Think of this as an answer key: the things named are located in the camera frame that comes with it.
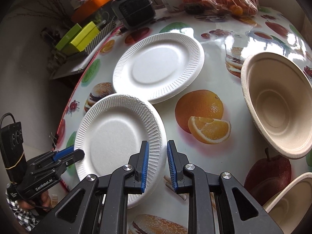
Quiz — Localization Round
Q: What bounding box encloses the white paper plate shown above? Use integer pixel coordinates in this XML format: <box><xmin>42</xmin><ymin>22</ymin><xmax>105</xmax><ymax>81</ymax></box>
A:
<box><xmin>74</xmin><ymin>94</ymin><xmax>167</xmax><ymax>208</ymax></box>
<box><xmin>112</xmin><ymin>32</ymin><xmax>205</xmax><ymax>104</ymax></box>

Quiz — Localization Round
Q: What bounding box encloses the large beige bowl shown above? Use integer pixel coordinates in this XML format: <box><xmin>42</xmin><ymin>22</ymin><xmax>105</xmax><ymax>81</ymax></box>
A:
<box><xmin>263</xmin><ymin>172</ymin><xmax>311</xmax><ymax>233</ymax></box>

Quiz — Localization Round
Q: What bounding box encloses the beige paper bowl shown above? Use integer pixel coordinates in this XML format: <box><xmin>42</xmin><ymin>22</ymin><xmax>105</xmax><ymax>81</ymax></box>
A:
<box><xmin>241</xmin><ymin>52</ymin><xmax>311</xmax><ymax>159</ymax></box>

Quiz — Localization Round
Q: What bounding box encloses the person's left hand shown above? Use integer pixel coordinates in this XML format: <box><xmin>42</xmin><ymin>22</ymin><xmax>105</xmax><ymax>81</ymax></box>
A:
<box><xmin>18</xmin><ymin>191</ymin><xmax>52</xmax><ymax>211</ymax></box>

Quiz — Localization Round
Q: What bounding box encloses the upper green box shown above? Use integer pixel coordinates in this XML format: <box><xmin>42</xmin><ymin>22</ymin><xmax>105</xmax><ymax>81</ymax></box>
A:
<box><xmin>56</xmin><ymin>24</ymin><xmax>82</xmax><ymax>51</ymax></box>

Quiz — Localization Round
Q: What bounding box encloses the lower yellow-green box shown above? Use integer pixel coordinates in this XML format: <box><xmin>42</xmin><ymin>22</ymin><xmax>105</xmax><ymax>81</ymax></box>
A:
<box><xmin>61</xmin><ymin>22</ymin><xmax>100</xmax><ymax>56</ymax></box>

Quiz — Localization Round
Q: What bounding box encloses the grey striped tray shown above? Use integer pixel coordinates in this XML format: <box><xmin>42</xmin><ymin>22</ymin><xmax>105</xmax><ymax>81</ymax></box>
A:
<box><xmin>79</xmin><ymin>21</ymin><xmax>116</xmax><ymax>54</ymax></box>

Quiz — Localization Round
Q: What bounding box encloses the small black heater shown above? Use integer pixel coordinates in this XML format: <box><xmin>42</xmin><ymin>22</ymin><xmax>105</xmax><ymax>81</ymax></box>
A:
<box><xmin>112</xmin><ymin>0</ymin><xmax>155</xmax><ymax>30</ymax></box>

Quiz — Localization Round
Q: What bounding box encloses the orange storage box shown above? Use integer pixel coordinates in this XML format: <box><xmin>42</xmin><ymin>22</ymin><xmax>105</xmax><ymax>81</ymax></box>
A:
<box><xmin>71</xmin><ymin>0</ymin><xmax>111</xmax><ymax>23</ymax></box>

